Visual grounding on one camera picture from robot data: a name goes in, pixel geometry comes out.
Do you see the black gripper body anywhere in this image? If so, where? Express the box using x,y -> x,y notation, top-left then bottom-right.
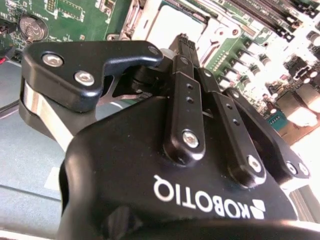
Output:
56,96 -> 320,240

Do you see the metal socket cover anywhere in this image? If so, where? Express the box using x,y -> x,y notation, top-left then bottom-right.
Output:
136,0 -> 221,47

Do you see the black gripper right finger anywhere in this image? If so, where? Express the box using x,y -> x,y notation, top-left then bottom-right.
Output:
193,43 -> 311,189

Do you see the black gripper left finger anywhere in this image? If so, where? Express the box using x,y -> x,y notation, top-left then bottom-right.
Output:
18,34 -> 207,166

